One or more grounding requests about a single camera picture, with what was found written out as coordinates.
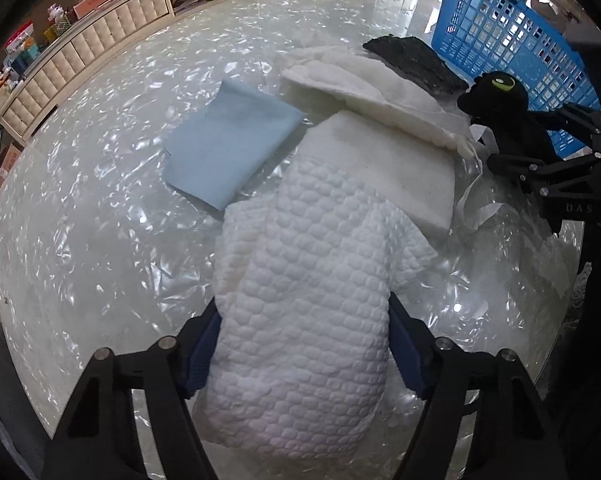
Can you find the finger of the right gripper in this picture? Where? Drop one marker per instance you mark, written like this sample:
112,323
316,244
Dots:
533,174
581,122

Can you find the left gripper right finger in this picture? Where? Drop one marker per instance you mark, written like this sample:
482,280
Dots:
510,440

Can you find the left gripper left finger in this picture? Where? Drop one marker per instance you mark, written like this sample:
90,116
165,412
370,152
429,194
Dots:
97,436

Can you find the white foam pad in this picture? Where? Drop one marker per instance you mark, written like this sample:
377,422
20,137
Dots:
412,174

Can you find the white fluffy batting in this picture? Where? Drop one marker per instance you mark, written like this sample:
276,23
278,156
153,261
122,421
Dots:
372,89

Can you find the white quilted pillow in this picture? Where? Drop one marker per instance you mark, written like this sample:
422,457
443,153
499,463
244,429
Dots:
302,282

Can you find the blue plastic basket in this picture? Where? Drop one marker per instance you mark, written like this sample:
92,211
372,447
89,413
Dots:
483,36

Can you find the black scouring pad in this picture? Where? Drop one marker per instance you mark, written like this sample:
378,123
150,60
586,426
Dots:
414,60

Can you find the light blue folded cloth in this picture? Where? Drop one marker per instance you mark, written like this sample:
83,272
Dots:
213,153

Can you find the cream tufted tv cabinet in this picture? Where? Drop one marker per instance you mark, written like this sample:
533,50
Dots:
78,54

